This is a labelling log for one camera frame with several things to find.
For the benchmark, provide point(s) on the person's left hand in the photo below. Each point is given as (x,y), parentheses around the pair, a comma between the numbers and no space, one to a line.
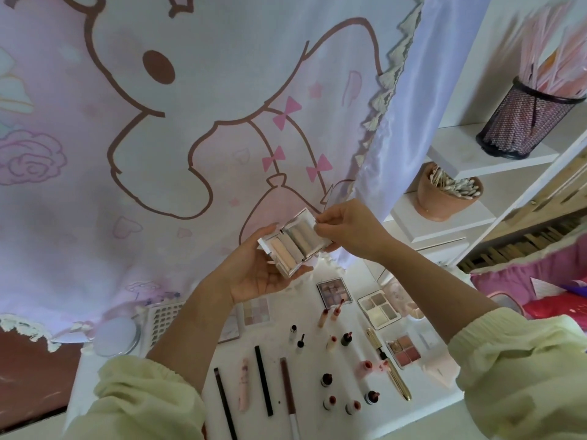
(243,275)

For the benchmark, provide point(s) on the person's right hand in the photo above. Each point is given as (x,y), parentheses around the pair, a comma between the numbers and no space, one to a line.
(353,229)

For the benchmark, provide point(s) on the clear eyeshadow palette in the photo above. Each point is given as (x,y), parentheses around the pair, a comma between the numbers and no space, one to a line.
(255,311)

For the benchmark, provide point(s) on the lavender rectangular palette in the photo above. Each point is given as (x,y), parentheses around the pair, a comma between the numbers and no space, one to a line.
(229,327)

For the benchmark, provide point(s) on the white square compact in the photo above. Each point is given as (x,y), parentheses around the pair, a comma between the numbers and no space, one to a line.
(293,244)

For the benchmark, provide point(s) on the dark brown eyeshadow palette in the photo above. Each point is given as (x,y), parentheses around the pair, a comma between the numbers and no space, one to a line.
(334,292)

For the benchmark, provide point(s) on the tan eyeshadow palette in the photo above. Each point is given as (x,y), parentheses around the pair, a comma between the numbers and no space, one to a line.
(379,309)

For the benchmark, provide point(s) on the white false eyelash tray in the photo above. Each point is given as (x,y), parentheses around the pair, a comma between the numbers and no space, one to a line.
(160,321)

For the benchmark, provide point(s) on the small brown quad eyeshadow palette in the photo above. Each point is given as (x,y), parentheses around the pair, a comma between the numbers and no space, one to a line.
(403,351)

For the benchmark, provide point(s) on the round silver compact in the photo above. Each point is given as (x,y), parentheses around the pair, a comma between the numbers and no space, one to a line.
(116,336)

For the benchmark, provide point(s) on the pink foundation tube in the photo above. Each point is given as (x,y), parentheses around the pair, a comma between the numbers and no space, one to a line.
(436,360)

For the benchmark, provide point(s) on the pink cushion compact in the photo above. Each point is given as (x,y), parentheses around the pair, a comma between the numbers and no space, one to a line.
(506,302)

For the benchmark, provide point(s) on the person's right forearm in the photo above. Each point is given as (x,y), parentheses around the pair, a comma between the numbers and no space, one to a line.
(440,298)

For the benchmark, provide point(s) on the person's left forearm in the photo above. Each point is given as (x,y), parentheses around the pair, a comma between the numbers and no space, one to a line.
(174,353)

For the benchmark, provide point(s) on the terracotta pot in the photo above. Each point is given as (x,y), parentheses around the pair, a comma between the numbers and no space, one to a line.
(438,201)

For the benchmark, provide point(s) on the white table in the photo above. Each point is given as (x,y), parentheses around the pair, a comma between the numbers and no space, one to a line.
(307,362)

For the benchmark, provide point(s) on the bunch of cotton swabs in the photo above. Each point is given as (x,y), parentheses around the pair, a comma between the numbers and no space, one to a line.
(456,183)

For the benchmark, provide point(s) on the white shelf unit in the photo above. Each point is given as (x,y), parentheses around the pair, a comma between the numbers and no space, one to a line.
(459,151)

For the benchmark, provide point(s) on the pink cartoon print cloth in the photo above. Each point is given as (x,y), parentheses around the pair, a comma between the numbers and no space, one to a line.
(92,178)

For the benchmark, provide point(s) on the white paper sheet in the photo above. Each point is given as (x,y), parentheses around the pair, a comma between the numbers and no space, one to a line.
(548,288)

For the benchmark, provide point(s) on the dark container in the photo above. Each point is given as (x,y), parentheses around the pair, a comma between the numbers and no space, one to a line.
(527,119)

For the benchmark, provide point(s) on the red shiny packet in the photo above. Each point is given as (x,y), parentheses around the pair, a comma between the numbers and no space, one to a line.
(561,309)

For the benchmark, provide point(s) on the reddish brown door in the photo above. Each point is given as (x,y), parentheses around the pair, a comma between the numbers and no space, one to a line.
(37,376)

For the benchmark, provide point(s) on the wooden bed frame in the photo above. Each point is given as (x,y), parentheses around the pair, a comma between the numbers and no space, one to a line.
(541,211)

